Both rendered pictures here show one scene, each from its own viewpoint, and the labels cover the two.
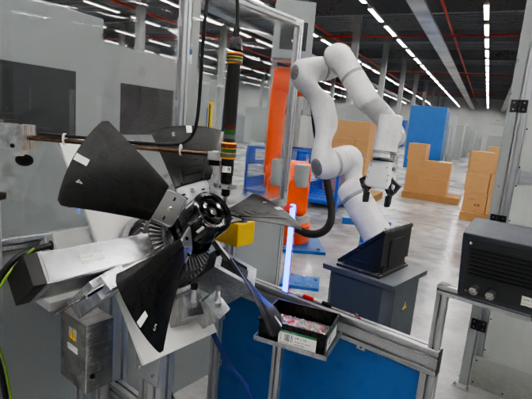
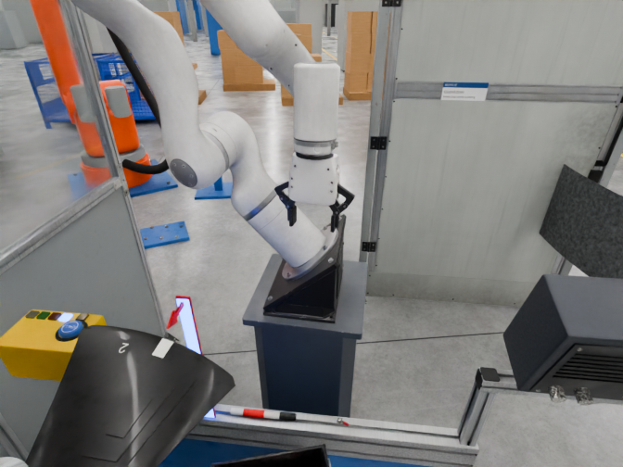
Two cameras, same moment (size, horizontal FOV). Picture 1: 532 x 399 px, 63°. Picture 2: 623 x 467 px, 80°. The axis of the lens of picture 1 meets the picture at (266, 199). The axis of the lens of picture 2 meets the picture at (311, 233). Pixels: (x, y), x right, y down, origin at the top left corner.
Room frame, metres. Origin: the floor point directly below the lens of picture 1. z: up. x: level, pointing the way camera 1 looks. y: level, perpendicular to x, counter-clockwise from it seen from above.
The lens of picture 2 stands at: (0.97, -0.03, 1.60)
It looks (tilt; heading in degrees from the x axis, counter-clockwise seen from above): 31 degrees down; 329
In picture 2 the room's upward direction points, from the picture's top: straight up
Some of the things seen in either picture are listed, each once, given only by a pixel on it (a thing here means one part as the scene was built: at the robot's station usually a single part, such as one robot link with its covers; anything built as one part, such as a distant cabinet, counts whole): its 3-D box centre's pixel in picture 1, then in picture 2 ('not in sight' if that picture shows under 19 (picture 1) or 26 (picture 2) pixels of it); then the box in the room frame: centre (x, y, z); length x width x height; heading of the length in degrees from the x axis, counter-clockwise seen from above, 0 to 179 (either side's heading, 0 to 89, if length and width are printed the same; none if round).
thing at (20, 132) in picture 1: (11, 135); not in sight; (1.25, 0.74, 1.36); 0.10 x 0.07 x 0.09; 87
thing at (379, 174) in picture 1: (381, 172); (313, 175); (1.58, -0.41, 1.32); 0.10 x 0.07 x 0.11; 43
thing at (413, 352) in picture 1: (309, 311); (259, 427); (1.44, -0.18, 0.82); 0.90 x 0.04 x 0.08; 52
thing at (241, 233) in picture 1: (231, 231); (58, 347); (1.69, 0.13, 1.02); 0.16 x 0.10 x 0.11; 52
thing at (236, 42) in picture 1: (230, 114); not in sight; (1.22, 0.12, 1.48); 0.04 x 0.04 x 0.46
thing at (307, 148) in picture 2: (384, 155); (315, 145); (1.58, -0.41, 1.38); 0.09 x 0.08 x 0.03; 43
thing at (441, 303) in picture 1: (438, 316); (476, 409); (1.18, -0.52, 0.96); 0.03 x 0.03 x 0.20; 52
